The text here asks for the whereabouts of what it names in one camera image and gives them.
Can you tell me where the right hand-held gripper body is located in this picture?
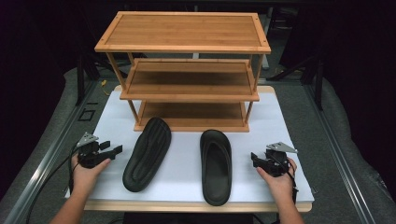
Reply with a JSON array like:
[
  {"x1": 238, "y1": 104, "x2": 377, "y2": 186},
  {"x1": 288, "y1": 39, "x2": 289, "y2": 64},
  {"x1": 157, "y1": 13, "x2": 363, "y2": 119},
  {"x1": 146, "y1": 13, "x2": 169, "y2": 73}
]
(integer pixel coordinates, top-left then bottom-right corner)
[{"x1": 262, "y1": 142, "x2": 298, "y2": 178}]

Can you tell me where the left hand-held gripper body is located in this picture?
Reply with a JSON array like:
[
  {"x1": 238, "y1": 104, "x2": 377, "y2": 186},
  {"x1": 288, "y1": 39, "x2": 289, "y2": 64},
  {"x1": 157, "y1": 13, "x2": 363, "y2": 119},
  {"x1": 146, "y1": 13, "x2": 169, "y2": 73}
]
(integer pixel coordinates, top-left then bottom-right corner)
[{"x1": 76, "y1": 132, "x2": 110, "y2": 169}]

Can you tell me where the black slipper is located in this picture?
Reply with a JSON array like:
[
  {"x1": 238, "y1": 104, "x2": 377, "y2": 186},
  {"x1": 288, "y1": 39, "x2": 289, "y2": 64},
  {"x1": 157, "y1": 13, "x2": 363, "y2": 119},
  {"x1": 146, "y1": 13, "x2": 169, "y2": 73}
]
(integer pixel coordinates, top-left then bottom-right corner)
[
  {"x1": 199, "y1": 129, "x2": 233, "y2": 207},
  {"x1": 121, "y1": 117, "x2": 173, "y2": 193}
]

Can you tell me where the wooden three-tier shoe rack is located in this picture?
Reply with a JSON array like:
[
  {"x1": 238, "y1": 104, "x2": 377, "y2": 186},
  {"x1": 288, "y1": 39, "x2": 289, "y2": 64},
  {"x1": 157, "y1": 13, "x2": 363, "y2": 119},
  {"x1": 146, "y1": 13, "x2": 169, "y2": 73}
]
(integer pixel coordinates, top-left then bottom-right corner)
[{"x1": 93, "y1": 10, "x2": 272, "y2": 133}]

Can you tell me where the person's left hand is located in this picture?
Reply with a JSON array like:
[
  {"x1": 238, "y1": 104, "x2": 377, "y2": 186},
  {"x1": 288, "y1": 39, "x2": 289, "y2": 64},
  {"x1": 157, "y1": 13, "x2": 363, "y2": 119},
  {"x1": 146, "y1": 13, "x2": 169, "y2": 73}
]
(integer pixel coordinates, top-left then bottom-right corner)
[{"x1": 70, "y1": 154, "x2": 112, "y2": 199}]

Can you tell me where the person's right hand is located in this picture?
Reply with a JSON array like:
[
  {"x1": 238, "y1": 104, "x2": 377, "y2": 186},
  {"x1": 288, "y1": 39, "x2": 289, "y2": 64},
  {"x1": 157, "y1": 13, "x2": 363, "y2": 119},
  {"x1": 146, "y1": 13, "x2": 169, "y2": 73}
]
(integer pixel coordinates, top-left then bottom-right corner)
[{"x1": 256, "y1": 158, "x2": 298, "y2": 206}]

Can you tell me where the black metal stand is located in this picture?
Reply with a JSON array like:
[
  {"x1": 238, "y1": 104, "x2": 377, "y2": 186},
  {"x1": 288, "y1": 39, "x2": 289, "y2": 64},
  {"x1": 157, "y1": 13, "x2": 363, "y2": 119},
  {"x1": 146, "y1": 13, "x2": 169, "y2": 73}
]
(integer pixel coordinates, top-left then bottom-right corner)
[
  {"x1": 75, "y1": 50, "x2": 108, "y2": 106},
  {"x1": 267, "y1": 52, "x2": 325, "y2": 110}
]

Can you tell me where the white table sheet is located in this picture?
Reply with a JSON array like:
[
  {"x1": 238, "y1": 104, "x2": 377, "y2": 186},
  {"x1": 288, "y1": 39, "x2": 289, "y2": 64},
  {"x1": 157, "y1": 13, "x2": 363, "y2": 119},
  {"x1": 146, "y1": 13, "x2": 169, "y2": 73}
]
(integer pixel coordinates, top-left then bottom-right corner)
[{"x1": 64, "y1": 90, "x2": 316, "y2": 203}]

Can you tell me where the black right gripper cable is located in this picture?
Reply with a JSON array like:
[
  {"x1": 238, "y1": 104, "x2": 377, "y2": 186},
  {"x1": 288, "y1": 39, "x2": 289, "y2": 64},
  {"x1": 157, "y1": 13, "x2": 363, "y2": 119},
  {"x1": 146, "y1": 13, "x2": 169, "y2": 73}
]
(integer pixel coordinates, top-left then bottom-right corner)
[{"x1": 275, "y1": 166, "x2": 300, "y2": 224}]

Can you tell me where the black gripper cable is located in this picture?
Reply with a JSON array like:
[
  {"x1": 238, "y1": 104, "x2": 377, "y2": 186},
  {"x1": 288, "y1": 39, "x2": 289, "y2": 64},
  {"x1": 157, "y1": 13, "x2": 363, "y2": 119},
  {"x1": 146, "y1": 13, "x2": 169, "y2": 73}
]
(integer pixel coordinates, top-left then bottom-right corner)
[
  {"x1": 275, "y1": 166, "x2": 300, "y2": 224},
  {"x1": 26, "y1": 144, "x2": 82, "y2": 224}
]

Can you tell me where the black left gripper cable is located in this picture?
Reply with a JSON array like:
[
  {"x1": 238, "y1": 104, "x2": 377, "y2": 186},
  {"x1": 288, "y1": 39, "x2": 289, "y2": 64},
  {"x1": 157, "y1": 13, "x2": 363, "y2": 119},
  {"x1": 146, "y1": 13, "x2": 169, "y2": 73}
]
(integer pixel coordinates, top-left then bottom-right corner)
[{"x1": 26, "y1": 144, "x2": 82, "y2": 224}]

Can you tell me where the metal floor rail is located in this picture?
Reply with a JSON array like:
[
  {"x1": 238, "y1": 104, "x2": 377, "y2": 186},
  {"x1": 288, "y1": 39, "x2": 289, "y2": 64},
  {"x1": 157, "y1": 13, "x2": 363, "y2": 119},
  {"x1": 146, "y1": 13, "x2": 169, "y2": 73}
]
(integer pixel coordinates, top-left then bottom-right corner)
[
  {"x1": 0, "y1": 80, "x2": 104, "y2": 224},
  {"x1": 303, "y1": 83, "x2": 377, "y2": 224}
]

